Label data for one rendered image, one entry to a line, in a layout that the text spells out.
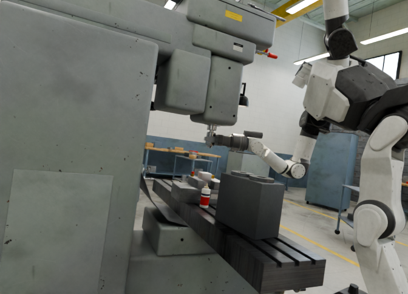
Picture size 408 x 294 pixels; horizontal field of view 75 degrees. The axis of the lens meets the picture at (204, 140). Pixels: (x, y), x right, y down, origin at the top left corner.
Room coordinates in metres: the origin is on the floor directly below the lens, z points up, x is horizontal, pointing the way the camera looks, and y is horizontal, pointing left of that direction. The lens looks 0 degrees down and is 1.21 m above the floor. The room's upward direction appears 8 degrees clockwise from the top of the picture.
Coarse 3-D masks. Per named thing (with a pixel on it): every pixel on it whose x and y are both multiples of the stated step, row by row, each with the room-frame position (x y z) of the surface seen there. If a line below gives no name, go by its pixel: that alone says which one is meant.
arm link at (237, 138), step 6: (222, 138) 1.30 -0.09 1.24; (228, 138) 1.32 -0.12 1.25; (234, 138) 1.33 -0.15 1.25; (240, 138) 1.34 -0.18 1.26; (216, 144) 1.35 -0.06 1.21; (222, 144) 1.31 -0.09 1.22; (228, 144) 1.32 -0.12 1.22; (234, 144) 1.33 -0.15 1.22; (240, 144) 1.33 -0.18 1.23; (234, 150) 1.36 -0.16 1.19
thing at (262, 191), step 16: (224, 176) 1.03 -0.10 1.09; (240, 176) 0.99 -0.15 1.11; (256, 176) 0.95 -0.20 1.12; (224, 192) 1.02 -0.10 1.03; (240, 192) 0.95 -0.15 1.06; (256, 192) 0.89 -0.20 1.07; (272, 192) 0.90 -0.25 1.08; (224, 208) 1.01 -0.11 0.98; (240, 208) 0.94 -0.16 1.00; (256, 208) 0.88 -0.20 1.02; (272, 208) 0.91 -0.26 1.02; (240, 224) 0.93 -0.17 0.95; (256, 224) 0.87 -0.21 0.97; (272, 224) 0.91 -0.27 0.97
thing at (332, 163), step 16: (320, 144) 6.76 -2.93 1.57; (336, 144) 6.47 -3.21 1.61; (352, 144) 6.36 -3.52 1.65; (240, 160) 5.72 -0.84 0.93; (256, 160) 5.86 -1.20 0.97; (320, 160) 6.72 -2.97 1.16; (336, 160) 6.44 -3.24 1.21; (352, 160) 6.47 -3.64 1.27; (320, 176) 6.68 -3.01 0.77; (336, 176) 6.40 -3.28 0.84; (352, 176) 6.58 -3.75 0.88; (320, 192) 6.64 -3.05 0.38; (336, 192) 6.37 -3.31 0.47; (336, 208) 6.33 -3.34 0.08
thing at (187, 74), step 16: (176, 64) 1.14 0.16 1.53; (192, 64) 1.17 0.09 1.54; (208, 64) 1.20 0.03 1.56; (160, 80) 1.26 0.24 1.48; (176, 80) 1.14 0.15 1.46; (192, 80) 1.17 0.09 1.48; (208, 80) 1.22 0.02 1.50; (160, 96) 1.22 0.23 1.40; (176, 96) 1.15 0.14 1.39; (192, 96) 1.18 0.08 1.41; (176, 112) 1.32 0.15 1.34; (192, 112) 1.21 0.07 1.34
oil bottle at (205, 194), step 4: (204, 188) 1.22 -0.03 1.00; (208, 188) 1.22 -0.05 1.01; (204, 192) 1.21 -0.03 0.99; (208, 192) 1.21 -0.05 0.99; (204, 196) 1.21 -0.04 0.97; (208, 196) 1.21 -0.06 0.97; (200, 200) 1.22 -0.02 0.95; (204, 200) 1.21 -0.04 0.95; (208, 200) 1.22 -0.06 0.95; (200, 204) 1.22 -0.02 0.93; (204, 204) 1.21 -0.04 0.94; (208, 204) 1.22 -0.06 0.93
